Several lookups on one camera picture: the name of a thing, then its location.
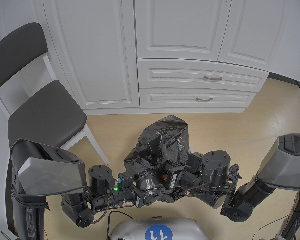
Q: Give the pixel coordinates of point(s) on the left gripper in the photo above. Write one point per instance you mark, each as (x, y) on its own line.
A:
(123, 198)

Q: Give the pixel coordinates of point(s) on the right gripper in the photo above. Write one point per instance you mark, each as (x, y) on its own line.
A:
(189, 179)

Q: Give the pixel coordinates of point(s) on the black plastic bag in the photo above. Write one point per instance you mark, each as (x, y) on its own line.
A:
(164, 140)

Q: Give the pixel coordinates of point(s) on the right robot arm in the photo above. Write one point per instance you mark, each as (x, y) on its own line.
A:
(279, 161)

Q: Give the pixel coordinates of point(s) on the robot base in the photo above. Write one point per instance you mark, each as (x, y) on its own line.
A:
(131, 229)

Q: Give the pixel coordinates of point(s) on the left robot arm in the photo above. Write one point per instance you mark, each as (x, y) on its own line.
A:
(54, 168)

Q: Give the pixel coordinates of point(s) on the white chair with grey cushions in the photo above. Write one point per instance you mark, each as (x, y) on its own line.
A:
(46, 110)

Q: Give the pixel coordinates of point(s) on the white wardrobe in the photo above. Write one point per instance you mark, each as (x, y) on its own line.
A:
(98, 58)

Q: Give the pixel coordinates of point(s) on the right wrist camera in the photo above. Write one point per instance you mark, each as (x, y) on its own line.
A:
(194, 161)

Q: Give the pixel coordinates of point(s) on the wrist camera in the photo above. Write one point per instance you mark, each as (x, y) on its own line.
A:
(194, 161)
(125, 180)

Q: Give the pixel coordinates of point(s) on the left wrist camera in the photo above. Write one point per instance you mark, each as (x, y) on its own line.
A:
(125, 180)

